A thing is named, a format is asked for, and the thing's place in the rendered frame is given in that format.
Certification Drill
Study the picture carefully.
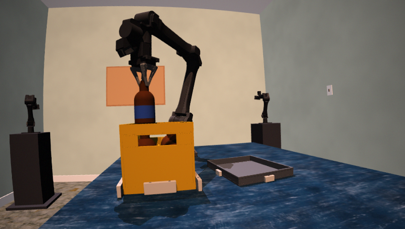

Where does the orange divided crate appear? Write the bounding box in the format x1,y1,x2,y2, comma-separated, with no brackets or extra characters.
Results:
119,122,196,195

